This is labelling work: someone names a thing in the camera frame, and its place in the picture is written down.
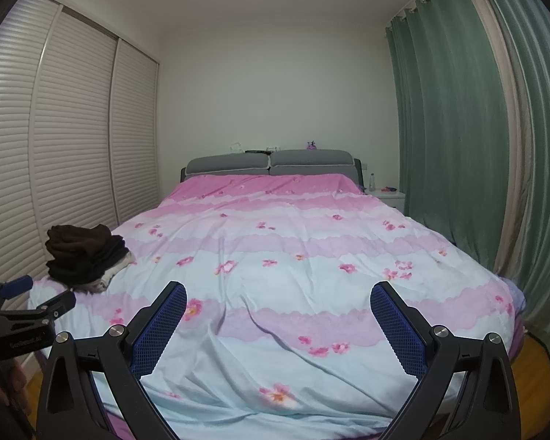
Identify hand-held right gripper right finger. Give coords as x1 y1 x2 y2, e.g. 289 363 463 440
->
370 280 522 440

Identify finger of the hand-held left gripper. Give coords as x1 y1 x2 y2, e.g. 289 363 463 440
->
0 290 77 327
0 275 34 308

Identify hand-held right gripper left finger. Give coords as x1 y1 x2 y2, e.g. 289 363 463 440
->
37 280 188 440

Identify brown pants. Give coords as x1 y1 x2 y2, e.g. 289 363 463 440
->
45 224 125 257

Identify person's left hand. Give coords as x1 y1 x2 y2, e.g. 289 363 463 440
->
0 363 31 418

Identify pile of folded clothes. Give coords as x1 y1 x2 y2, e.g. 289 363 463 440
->
46 236 131 285

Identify white folded cloth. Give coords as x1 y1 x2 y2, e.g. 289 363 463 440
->
80 253 136 293

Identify white nightstand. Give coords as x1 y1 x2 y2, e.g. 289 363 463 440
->
377 190 406 214

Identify white louvered wardrobe door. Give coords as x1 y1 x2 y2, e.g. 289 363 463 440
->
0 0 62 312
110 39 161 227
30 7 120 257

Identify bed with pink floral duvet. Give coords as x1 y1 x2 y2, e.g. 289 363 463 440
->
25 173 528 440

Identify grey headboard cushion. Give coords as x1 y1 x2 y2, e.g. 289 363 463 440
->
186 152 270 179
268 149 356 177

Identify dark bed headboard frame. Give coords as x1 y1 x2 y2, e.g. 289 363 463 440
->
180 158 363 185

